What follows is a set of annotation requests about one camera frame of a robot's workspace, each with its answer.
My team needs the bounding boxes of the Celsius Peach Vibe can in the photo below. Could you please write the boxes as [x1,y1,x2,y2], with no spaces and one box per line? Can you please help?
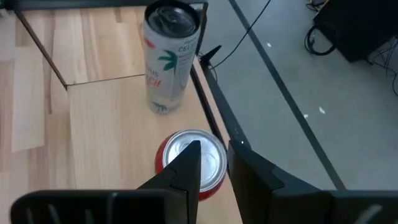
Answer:
[142,0,201,115]

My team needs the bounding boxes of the black aluminium table frame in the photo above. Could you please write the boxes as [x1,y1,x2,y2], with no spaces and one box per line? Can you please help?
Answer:
[198,45,252,150]

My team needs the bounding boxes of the black floor equipment box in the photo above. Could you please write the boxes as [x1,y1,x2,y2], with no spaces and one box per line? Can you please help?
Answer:
[312,0,398,63]

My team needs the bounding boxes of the red soda can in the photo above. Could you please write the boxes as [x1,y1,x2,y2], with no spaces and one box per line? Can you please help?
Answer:
[154,129,228,202]

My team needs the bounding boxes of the long black floor cable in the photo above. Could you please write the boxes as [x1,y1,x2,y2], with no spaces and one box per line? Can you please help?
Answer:
[211,0,272,70]

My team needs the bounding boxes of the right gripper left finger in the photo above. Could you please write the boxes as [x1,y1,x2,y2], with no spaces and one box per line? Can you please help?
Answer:
[10,139,203,224]

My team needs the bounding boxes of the coiled black cable loop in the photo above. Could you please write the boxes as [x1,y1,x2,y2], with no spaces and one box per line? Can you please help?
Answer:
[303,24,337,57]

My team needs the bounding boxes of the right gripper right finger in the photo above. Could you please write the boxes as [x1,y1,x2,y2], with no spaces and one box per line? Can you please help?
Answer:
[228,139,398,224]

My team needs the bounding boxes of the wooden shelf black metal frame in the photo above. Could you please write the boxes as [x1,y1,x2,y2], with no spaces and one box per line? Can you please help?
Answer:
[0,0,243,224]

